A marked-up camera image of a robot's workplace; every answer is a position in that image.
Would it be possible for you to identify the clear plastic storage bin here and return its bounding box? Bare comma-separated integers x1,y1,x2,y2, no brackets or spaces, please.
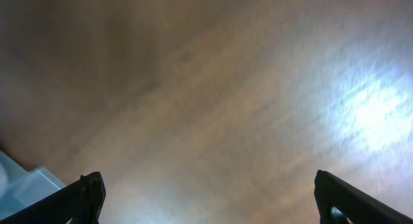
1,152,65,219

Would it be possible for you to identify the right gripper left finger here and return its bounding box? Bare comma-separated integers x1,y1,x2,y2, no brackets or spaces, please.
1,172,106,224

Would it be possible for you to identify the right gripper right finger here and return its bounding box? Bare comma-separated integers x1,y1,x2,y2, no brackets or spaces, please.
314,170,412,224

